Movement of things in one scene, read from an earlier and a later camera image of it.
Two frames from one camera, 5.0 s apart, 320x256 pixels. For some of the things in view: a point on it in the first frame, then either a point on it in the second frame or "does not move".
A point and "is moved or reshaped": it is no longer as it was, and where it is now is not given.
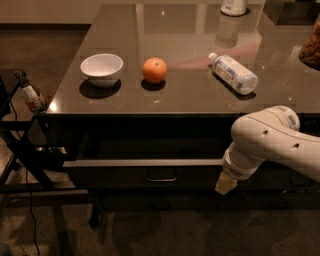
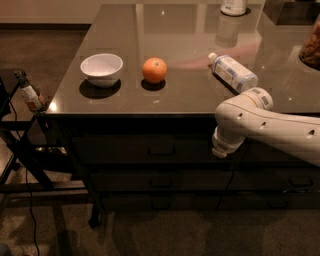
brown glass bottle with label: x=30 y=94 does not move
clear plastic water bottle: x=234 y=73 does not move
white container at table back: x=233 y=7 does not move
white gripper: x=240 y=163 → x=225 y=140
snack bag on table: x=310 y=51 does not move
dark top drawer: x=115 y=162 is moved or reshaped
